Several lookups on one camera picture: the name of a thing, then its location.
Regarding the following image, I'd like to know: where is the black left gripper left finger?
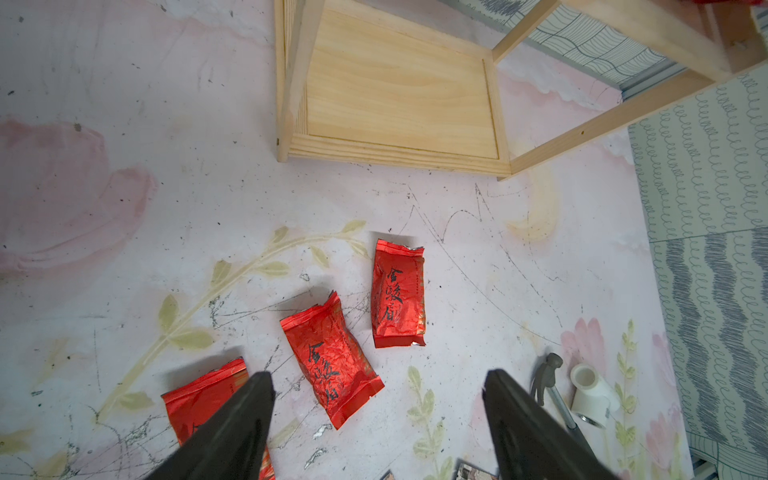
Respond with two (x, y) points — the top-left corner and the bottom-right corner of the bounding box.
(147, 372), (276, 480)

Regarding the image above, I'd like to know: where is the red tea bag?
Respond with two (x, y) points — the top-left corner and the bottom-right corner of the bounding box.
(280, 291), (384, 429)
(690, 0), (768, 8)
(163, 358), (252, 447)
(371, 239), (427, 348)

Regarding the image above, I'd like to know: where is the black handled claw hammer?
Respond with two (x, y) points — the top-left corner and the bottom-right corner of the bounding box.
(530, 352), (594, 456)

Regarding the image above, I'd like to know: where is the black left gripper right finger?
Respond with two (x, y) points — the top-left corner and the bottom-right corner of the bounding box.
(482, 369), (615, 480)

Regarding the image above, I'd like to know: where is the light wooden two-tier shelf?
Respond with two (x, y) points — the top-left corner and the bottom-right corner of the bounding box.
(274, 1), (767, 180)

